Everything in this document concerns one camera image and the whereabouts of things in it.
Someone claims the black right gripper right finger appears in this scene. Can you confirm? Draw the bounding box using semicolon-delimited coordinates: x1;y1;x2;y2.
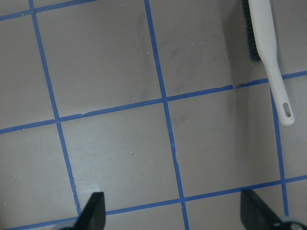
240;189;285;230

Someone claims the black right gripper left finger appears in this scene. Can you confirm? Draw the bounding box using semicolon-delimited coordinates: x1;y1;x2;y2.
72;192;106;230

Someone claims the white hand brush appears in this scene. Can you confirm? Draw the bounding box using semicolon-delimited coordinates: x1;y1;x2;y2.
242;0;295;126

